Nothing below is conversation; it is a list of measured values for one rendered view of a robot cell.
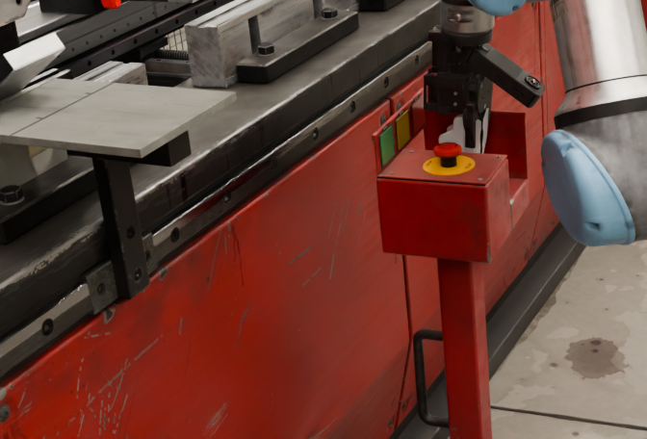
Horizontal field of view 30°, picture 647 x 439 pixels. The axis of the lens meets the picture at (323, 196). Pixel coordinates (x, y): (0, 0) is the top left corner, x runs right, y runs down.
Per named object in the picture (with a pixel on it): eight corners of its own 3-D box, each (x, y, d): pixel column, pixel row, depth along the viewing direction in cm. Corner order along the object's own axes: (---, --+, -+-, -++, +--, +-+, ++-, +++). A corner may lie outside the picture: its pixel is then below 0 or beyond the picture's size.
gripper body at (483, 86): (440, 97, 179) (441, 18, 174) (496, 104, 175) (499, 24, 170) (423, 115, 172) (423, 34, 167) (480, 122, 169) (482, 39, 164)
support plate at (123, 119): (142, 158, 121) (140, 149, 121) (-49, 137, 134) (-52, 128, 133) (237, 100, 135) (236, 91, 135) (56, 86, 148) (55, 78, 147)
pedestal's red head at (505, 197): (490, 265, 164) (483, 142, 157) (381, 253, 171) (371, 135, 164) (530, 205, 181) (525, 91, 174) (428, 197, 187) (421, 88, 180)
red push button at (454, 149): (458, 175, 165) (456, 151, 163) (430, 173, 166) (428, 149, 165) (467, 165, 168) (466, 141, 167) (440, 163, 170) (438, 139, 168)
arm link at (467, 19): (502, -6, 168) (484, 10, 162) (501, 26, 170) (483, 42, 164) (451, -11, 171) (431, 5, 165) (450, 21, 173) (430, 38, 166)
